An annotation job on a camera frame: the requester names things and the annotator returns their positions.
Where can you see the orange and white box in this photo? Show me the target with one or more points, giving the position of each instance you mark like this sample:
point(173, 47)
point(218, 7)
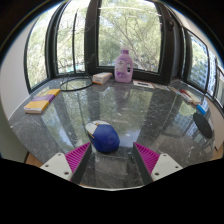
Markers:
point(101, 78)

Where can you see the white card with black print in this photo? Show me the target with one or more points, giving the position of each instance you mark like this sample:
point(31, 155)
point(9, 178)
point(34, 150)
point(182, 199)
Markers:
point(143, 84)

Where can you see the blue and white computer mouse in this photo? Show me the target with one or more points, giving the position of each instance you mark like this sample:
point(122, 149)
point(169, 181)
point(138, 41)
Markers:
point(104, 138)

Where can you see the purple detergent bottle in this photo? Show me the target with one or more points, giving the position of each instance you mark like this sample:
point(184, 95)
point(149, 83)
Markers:
point(123, 68)

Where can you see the white box with blue stripe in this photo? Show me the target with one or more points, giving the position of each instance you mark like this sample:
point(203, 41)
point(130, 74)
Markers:
point(175, 90)

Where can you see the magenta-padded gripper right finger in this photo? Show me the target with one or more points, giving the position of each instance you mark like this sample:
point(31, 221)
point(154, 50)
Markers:
point(148, 157)

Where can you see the yellow and purple book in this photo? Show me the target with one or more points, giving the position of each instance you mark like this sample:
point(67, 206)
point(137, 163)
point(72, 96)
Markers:
point(40, 101)

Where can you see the flat printed paper sheet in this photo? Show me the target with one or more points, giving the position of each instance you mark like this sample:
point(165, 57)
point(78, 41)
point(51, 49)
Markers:
point(161, 87)

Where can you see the red-brown book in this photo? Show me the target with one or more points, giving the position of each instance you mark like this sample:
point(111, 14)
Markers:
point(186, 92)

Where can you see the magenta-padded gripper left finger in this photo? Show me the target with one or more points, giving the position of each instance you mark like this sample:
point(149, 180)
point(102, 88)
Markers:
point(76, 156)

